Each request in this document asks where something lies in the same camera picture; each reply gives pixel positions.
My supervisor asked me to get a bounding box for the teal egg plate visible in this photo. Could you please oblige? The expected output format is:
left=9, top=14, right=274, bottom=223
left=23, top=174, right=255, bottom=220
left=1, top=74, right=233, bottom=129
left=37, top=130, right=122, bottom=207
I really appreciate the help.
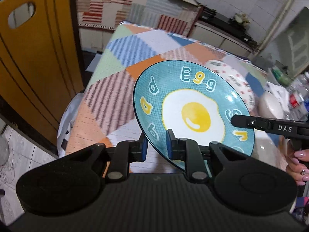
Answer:
left=133, top=60, right=255, bottom=170

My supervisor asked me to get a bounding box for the person's right hand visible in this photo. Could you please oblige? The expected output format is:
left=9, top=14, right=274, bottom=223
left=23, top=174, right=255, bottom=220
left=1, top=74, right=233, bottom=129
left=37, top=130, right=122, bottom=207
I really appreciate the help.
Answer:
left=285, top=140, right=308, bottom=186

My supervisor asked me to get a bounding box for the red cap water bottle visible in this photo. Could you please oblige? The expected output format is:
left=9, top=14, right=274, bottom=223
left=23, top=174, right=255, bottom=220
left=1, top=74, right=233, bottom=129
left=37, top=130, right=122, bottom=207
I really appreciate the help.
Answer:
left=289, top=86, right=308, bottom=122

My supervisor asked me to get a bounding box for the patchwork tablecloth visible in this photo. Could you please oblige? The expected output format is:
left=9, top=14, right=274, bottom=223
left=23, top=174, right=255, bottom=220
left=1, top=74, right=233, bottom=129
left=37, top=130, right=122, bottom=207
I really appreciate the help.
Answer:
left=61, top=23, right=266, bottom=156

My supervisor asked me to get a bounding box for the black gas stove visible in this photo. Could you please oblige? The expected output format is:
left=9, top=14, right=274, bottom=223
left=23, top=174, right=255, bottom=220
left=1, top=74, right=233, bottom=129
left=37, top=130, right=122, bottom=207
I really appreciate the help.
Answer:
left=198, top=6, right=258, bottom=49

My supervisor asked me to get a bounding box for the orange wooden chair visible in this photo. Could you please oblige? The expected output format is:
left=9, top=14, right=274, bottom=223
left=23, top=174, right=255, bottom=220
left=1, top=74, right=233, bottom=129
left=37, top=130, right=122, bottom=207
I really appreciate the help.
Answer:
left=1, top=0, right=85, bottom=152

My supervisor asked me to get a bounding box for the patchwork counter cloth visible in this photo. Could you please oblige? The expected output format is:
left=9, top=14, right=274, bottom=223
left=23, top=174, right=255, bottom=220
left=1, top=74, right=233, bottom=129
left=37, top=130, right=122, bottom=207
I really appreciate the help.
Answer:
left=76, top=0, right=200, bottom=36

